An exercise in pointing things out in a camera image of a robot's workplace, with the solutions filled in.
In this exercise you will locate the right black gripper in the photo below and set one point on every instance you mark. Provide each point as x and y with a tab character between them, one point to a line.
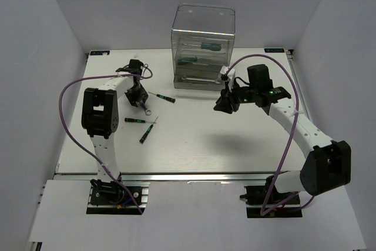
224	101

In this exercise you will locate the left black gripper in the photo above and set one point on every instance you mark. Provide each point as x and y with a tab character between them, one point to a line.
143	96

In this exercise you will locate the silver wrench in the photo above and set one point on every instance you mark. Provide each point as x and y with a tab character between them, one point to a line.
147	111
200	80

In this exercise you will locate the long green handle screwdriver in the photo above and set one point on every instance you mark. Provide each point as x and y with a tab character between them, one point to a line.
209	60

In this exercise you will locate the short green handle screwdriver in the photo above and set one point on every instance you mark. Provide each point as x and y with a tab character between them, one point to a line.
206	46

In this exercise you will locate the clear plastic drawer cabinet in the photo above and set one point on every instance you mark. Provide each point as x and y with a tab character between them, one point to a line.
196	24

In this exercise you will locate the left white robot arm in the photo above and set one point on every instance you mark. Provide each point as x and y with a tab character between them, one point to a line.
100	117

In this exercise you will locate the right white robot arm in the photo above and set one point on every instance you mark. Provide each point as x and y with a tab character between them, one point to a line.
328	163

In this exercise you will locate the thin black green screwdriver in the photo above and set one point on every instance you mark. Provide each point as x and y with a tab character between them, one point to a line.
166	98

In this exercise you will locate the small black green screwdriver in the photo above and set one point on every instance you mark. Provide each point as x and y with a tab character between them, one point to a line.
146	134

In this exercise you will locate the blue label left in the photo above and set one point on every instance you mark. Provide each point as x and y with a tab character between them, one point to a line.
99	53

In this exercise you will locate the blue label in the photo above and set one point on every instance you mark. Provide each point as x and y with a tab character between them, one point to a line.
99	53
274	50

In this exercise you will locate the blue label right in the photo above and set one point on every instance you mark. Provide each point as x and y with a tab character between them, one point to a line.
274	50

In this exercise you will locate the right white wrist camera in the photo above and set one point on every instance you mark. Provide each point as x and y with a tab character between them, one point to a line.
227	75

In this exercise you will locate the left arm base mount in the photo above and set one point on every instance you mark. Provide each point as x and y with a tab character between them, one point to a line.
112	199

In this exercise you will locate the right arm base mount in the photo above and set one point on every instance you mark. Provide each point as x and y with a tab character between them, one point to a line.
254	197

